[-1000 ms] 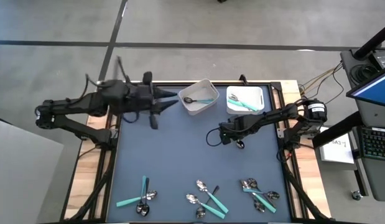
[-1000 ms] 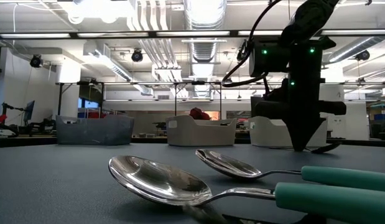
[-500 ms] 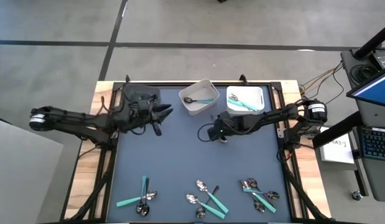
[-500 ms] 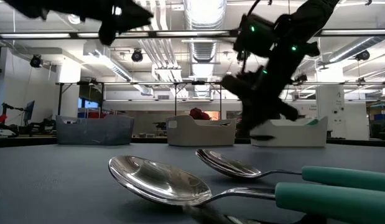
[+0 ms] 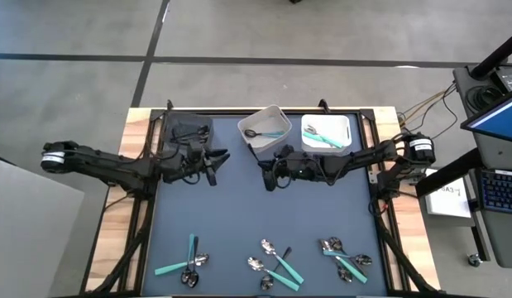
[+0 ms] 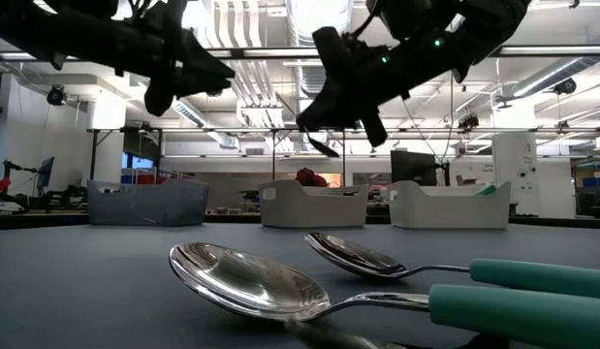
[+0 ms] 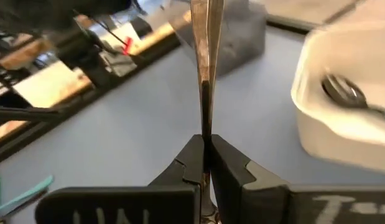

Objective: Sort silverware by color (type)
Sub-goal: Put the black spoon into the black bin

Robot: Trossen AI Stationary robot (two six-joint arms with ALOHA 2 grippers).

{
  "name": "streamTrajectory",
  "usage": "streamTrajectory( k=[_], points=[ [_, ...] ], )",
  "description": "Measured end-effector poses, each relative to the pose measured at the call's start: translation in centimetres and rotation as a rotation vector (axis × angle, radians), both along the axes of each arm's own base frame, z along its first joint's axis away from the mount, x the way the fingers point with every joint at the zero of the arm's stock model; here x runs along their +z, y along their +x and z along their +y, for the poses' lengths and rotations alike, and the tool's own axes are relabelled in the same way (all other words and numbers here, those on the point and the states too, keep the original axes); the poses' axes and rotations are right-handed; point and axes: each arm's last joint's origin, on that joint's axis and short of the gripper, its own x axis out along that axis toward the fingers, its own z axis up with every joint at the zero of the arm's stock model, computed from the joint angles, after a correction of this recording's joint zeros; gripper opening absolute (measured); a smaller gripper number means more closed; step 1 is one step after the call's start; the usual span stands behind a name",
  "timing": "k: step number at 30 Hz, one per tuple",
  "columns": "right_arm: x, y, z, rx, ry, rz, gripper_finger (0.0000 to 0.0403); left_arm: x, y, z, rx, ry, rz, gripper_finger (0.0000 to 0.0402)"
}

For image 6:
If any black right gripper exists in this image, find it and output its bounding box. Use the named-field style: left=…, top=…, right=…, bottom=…
left=297, top=26, right=456, bottom=149

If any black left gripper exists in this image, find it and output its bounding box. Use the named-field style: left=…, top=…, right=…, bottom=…
left=134, top=18, right=236, bottom=116

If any small teal-handled spoon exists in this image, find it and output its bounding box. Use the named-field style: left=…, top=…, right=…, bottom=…
left=303, top=231, right=600, bottom=301

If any blue lit screen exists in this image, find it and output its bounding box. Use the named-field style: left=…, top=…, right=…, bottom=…
left=120, top=152, right=158, bottom=184

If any red rounded object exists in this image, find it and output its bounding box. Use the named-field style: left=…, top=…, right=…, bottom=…
left=294, top=167, right=330, bottom=189

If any black monitor back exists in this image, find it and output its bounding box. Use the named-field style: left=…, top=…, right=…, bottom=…
left=390, top=149, right=438, bottom=188

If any grey plastic bin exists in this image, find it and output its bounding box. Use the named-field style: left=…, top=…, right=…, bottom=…
left=85, top=177, right=211, bottom=228

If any white plastic bin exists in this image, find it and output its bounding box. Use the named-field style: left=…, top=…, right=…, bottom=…
left=387, top=179, right=513, bottom=231
left=258, top=178, right=370, bottom=229

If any dark monitor on stand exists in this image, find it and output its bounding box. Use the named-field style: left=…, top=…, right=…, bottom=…
left=35, top=155, right=56, bottom=193

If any blue table mat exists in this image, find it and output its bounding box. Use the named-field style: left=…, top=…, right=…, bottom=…
left=0, top=222, right=600, bottom=349

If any black background rack frame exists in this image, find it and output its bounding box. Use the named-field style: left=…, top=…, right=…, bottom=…
left=85, top=126, right=600, bottom=185

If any black ceiling camera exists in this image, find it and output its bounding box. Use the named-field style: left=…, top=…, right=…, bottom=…
left=46, top=84, right=68, bottom=107
left=553, top=77, right=578, bottom=96

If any silver ventilation duct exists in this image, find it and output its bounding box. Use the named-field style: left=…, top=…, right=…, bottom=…
left=510, top=55, right=600, bottom=101

